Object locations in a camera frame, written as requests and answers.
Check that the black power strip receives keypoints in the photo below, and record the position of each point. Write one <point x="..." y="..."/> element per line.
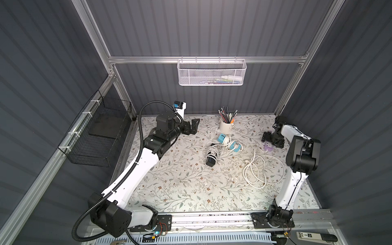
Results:
<point x="212" y="155"/>

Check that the black wire basket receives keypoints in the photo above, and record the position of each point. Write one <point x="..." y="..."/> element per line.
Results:
<point x="99" y="138"/>

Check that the white label device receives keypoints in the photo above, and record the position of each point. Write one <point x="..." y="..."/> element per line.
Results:
<point x="320" y="238"/>

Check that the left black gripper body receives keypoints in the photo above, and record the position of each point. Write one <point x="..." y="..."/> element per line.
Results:
<point x="186" y="127"/>

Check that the white slotted cable duct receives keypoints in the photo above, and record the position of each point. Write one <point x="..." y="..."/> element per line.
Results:
<point x="210" y="238"/>

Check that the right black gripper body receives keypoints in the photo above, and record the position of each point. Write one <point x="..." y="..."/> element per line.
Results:
<point x="274" y="139"/>

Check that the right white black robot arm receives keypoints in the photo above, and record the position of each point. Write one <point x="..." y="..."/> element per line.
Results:
<point x="302" y="159"/>

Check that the white wire mesh basket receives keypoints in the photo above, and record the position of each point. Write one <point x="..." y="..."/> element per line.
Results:
<point x="193" y="72"/>

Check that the purple power strip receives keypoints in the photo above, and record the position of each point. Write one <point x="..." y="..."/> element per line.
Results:
<point x="268" y="147"/>

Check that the teal power strip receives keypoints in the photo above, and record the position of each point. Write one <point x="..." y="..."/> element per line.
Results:
<point x="227" y="142"/>

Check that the bundle of pens and pencils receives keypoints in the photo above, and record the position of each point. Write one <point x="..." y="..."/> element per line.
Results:
<point x="226" y="116"/>

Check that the floral table mat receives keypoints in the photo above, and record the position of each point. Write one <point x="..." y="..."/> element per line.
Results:
<point x="244" y="181"/>

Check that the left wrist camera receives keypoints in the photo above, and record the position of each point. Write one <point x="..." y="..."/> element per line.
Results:
<point x="180" y="108"/>

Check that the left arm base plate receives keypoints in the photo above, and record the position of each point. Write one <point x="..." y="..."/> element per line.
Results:
<point x="163" y="223"/>

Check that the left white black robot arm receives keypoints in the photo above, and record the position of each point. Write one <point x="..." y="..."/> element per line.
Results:
<point x="108" y="209"/>

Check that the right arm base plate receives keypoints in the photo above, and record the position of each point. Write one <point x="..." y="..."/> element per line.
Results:
<point x="261" y="221"/>

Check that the white pen cup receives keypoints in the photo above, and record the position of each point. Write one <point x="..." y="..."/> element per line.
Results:
<point x="226" y="128"/>

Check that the markers in white basket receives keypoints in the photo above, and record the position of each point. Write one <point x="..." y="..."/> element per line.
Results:
<point x="225" y="80"/>

